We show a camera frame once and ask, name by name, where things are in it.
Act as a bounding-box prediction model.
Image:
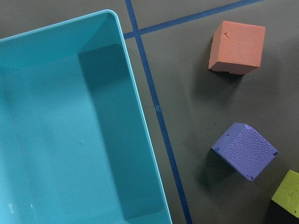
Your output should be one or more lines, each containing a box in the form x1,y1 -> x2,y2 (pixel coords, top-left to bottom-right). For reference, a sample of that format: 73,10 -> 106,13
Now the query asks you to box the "teal plastic bin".
0,9 -> 171,224

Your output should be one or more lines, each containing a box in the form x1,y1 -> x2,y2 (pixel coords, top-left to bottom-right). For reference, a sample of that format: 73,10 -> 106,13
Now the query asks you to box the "purple foam block left side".
211,123 -> 278,182

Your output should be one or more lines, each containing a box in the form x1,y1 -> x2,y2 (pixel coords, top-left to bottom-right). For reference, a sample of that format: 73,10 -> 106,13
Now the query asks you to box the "orange foam block left side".
208,21 -> 266,75

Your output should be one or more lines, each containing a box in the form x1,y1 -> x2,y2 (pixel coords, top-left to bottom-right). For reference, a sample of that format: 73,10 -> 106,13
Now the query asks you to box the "yellow foam block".
271,170 -> 299,218

